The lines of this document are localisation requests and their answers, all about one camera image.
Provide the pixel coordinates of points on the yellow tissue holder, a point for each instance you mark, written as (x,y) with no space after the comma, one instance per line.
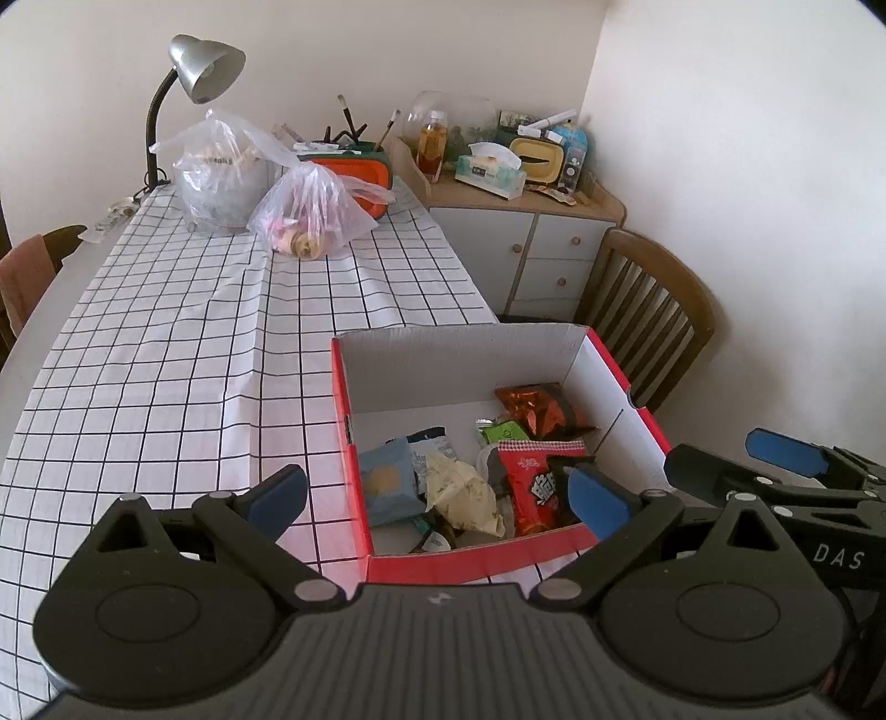
(536,163)

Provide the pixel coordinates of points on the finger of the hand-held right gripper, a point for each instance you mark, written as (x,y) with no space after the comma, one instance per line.
(785,450)
(699,471)

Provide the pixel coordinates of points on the red white snack packet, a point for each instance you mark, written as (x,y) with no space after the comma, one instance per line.
(536,484)

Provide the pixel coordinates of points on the white checked tablecloth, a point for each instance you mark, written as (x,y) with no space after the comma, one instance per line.
(173,360)

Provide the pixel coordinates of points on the dark red shiny snack packet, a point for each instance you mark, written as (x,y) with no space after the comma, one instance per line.
(540,408)

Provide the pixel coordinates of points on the small clear plastic bag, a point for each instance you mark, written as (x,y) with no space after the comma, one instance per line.
(311,214)

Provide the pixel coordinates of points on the light blue box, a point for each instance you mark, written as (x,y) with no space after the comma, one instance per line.
(573,159)

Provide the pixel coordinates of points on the dark green box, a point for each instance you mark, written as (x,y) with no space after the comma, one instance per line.
(516,121)

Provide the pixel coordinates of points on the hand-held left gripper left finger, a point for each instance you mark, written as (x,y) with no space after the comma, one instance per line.
(277,498)

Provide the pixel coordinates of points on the black brush holder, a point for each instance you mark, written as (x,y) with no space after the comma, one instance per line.
(344,135)

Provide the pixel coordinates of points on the white tube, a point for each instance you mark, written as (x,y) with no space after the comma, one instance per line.
(547,123)

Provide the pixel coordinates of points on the amber liquid bottle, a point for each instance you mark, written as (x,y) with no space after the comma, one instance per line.
(431,152)

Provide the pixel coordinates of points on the blue cookie packet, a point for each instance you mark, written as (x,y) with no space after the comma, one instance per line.
(387,484)

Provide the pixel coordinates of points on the green tissue box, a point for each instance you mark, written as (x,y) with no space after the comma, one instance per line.
(491,176)

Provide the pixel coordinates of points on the small clear wrapper clutter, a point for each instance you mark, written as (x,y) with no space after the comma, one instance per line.
(111,218)

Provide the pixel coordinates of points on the large clear plastic bag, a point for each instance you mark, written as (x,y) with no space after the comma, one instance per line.
(214,194)

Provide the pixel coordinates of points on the dark teal white packet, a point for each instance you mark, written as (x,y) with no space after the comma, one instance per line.
(435,540)

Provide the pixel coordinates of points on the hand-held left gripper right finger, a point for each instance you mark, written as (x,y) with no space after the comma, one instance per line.
(599,502)

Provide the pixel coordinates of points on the navy white snack packet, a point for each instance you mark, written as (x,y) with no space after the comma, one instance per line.
(429,453)

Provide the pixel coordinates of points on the paint brush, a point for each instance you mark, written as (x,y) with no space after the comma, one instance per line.
(389,130)

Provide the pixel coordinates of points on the cream snack packet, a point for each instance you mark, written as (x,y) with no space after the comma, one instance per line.
(460,491)

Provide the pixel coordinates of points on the white wooden cabinet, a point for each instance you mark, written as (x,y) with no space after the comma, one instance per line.
(547,249)

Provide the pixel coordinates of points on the brown slatted wooden chair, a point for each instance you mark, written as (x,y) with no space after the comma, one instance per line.
(644,318)

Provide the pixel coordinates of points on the dark wooden chair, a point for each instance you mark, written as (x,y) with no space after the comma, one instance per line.
(66,242)

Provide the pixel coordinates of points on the green snack packet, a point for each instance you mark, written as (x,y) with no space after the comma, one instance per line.
(502,433)

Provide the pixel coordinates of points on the pink cloth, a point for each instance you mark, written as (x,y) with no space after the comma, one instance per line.
(24,277)

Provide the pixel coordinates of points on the small brown wrapper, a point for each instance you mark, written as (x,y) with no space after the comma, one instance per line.
(567,197)

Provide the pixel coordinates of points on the red cardboard box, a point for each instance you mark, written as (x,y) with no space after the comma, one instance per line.
(443,568)

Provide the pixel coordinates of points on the silver desk lamp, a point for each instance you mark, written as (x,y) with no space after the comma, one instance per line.
(204,66)

